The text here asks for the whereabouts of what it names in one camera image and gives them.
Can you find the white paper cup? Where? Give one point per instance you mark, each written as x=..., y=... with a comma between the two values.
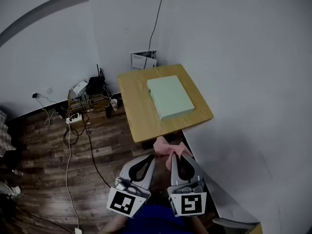
x=114, y=105

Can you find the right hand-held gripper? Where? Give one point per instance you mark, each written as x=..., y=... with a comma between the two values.
x=190, y=202

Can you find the white network box cover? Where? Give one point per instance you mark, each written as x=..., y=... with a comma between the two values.
x=139, y=61

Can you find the black router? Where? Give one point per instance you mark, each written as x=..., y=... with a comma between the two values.
x=93, y=85

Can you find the white wall socket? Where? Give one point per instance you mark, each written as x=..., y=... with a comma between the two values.
x=49, y=90

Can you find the black power adapter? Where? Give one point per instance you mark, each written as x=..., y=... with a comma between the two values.
x=59, y=111

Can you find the recessed wall network box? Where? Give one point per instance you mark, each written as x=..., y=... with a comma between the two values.
x=152, y=54

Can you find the wooden crate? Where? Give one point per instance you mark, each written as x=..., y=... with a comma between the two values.
x=97, y=103

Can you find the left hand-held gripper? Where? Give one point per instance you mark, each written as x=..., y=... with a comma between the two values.
x=122, y=201

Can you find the person's blue shirt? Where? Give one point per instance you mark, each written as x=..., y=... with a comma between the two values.
x=156, y=220

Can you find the person's left forearm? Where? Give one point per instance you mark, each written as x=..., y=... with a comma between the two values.
x=113, y=227

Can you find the light green board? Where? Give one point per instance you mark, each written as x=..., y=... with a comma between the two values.
x=170, y=96

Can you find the white floor plug adapter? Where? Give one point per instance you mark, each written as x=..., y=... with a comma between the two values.
x=78, y=231

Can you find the white power strip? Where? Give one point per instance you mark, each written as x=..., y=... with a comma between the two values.
x=76, y=119

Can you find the pink cloth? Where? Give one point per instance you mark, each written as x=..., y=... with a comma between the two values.
x=163, y=149

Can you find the black wall plug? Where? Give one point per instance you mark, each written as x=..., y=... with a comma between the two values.
x=34, y=95

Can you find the white router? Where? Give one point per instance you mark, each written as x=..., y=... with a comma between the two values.
x=80, y=87

